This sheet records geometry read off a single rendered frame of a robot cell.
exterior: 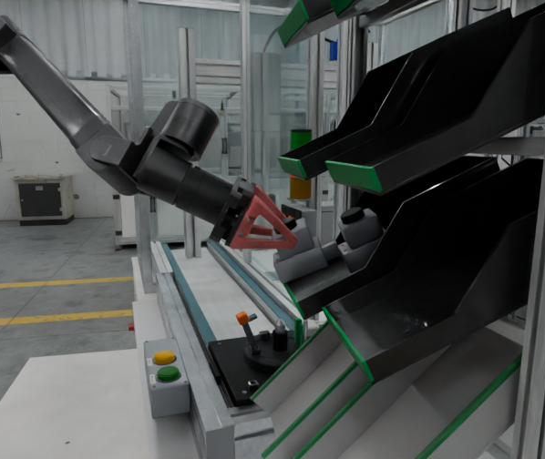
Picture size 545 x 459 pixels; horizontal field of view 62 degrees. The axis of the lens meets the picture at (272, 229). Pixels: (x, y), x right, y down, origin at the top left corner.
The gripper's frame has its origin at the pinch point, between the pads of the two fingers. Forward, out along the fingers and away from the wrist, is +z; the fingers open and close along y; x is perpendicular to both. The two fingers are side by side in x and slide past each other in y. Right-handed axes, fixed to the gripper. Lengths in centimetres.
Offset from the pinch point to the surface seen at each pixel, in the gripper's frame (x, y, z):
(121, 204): 192, 516, -123
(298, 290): 6.2, 0.2, 4.5
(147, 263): 56, 94, -24
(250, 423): 31.1, 4.3, 9.3
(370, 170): -12.8, -20.8, -0.4
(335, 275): 2.0, -0.2, 7.9
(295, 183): 0.3, 46.3, 3.6
